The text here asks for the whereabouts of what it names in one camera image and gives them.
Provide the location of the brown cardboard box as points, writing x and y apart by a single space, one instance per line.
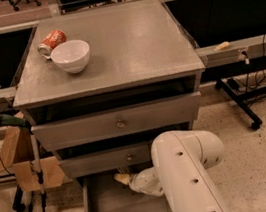
17 156

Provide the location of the small foam scrap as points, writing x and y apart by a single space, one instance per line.
223 45

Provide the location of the grey middle drawer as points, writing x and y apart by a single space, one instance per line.
107 160

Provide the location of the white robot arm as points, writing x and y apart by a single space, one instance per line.
179 172

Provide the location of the black table leg with caster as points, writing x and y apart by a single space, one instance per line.
256 121

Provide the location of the tripod stand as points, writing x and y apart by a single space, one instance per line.
38 170

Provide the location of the green handled tool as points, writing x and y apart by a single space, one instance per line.
10 120

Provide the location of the orange soda can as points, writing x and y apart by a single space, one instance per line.
52 40

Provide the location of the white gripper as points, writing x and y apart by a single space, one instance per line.
143 182

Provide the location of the grey drawer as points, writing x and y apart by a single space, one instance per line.
107 160
113 123
102 193

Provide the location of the grey drawer cabinet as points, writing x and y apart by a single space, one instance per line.
138 55

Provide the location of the grey bottom drawer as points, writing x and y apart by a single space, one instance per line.
102 193

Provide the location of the grey top drawer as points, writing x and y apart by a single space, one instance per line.
113 123

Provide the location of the white ceramic bowl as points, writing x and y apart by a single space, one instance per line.
71 56

